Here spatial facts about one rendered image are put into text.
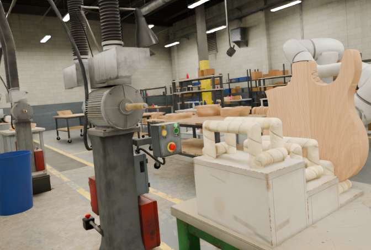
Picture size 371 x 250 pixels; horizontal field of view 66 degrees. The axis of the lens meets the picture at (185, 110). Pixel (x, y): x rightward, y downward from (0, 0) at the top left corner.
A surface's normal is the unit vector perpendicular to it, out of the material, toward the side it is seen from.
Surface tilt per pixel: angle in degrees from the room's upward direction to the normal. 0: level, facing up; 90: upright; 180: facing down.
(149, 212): 90
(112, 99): 86
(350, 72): 90
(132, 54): 90
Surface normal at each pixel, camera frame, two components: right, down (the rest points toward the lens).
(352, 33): -0.79, 0.10
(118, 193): 0.60, 0.00
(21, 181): 0.83, 0.02
